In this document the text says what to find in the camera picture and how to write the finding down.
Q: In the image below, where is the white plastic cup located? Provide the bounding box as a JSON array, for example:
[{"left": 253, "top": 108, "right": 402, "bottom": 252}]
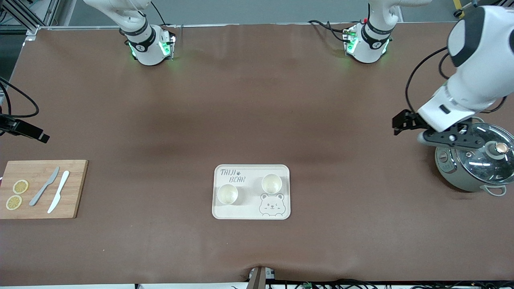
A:
[
  {"left": 261, "top": 173, "right": 283, "bottom": 195},
  {"left": 217, "top": 184, "right": 239, "bottom": 205}
]

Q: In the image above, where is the grey plastic knife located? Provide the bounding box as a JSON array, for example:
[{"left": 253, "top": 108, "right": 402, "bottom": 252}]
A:
[{"left": 29, "top": 167, "right": 60, "bottom": 207}]

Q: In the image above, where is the grey-green cooking pot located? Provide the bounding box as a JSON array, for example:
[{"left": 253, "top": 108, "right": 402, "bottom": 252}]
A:
[{"left": 435, "top": 116, "right": 514, "bottom": 197}]

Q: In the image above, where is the white plastic knife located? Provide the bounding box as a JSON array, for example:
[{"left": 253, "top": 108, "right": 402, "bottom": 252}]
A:
[{"left": 47, "top": 171, "right": 70, "bottom": 214}]

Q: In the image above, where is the glass pot lid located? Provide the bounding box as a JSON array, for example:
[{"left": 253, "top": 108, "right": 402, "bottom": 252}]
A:
[{"left": 456, "top": 122, "right": 514, "bottom": 186}]

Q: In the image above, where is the bamboo cutting board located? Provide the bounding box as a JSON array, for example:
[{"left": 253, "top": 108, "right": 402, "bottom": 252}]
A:
[{"left": 0, "top": 160, "right": 89, "bottom": 220}]

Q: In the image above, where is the brown table mat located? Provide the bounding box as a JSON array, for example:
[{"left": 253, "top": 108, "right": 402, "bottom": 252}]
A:
[{"left": 0, "top": 22, "right": 514, "bottom": 286}]

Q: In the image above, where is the cream bear print tray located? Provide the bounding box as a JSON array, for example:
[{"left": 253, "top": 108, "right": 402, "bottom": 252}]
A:
[{"left": 212, "top": 164, "right": 291, "bottom": 220}]

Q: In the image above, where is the dark arm cable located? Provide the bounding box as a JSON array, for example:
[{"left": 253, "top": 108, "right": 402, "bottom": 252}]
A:
[
  {"left": 405, "top": 46, "right": 456, "bottom": 115},
  {"left": 0, "top": 76, "right": 40, "bottom": 119}
]

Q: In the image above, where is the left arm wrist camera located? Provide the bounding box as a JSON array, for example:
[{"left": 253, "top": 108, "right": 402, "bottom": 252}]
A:
[{"left": 418, "top": 122, "right": 486, "bottom": 150}]

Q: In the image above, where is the aluminium frame profile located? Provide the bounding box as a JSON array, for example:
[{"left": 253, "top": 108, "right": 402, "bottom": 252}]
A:
[{"left": 0, "top": 0, "right": 61, "bottom": 43}]

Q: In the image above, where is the black base cable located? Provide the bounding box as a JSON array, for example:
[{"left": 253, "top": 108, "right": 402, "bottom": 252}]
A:
[
  {"left": 308, "top": 19, "right": 352, "bottom": 43},
  {"left": 151, "top": 0, "right": 167, "bottom": 26}
]

